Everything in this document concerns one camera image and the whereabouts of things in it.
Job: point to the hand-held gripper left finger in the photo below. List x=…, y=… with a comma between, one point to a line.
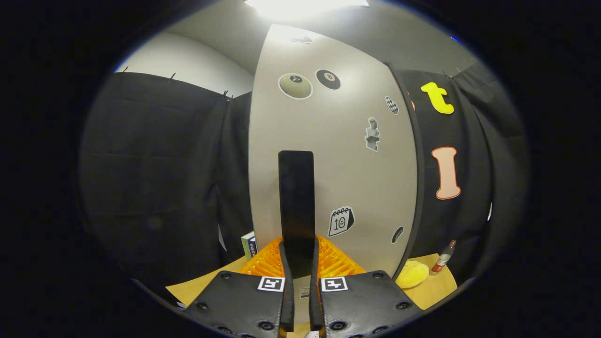
x=239, y=305

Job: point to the dark blue book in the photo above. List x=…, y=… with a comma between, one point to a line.
x=252, y=246

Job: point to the clear bottle with red label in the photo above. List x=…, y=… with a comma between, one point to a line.
x=441, y=262

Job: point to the yellow plush toy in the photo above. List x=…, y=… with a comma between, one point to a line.
x=412, y=274

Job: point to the black backdrop cloth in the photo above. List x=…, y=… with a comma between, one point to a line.
x=155, y=164

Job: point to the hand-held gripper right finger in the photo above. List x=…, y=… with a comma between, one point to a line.
x=361, y=305

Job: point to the large ceiling light panel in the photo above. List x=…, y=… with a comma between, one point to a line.
x=305, y=7

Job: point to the green book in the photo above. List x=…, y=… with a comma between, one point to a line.
x=245, y=245

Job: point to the dark grey shoe cabinet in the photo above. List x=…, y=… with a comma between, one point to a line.
x=418, y=188

